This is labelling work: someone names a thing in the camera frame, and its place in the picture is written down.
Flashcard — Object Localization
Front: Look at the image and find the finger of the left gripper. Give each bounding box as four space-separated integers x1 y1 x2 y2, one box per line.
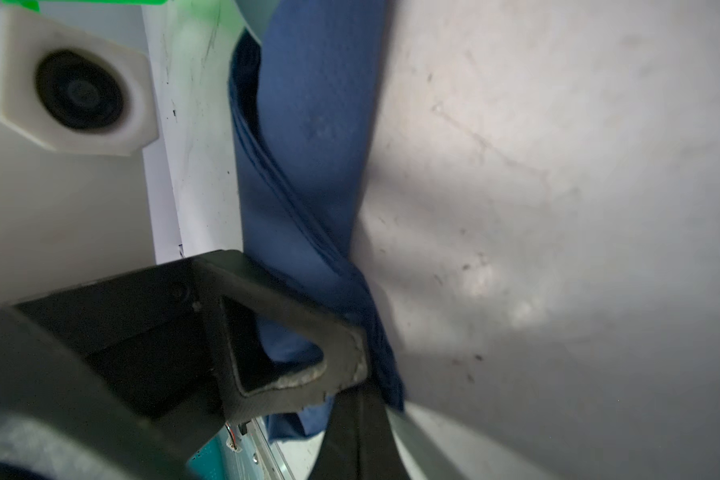
191 250 371 423

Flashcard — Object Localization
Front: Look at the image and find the dark blue paper napkin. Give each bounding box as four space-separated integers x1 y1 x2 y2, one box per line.
228 1 404 410

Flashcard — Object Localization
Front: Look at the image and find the green plastic basket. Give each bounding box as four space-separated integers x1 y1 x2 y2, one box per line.
0 0 167 12

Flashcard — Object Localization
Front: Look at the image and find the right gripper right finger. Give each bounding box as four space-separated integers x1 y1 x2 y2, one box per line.
362 383 409 480

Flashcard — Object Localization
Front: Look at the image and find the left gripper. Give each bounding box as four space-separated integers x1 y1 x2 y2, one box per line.
0 260 223 479

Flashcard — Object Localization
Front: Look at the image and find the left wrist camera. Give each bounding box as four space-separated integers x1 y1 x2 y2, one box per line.
0 6 159 304

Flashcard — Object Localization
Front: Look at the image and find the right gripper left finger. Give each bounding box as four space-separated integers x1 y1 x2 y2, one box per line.
308 386 362 480

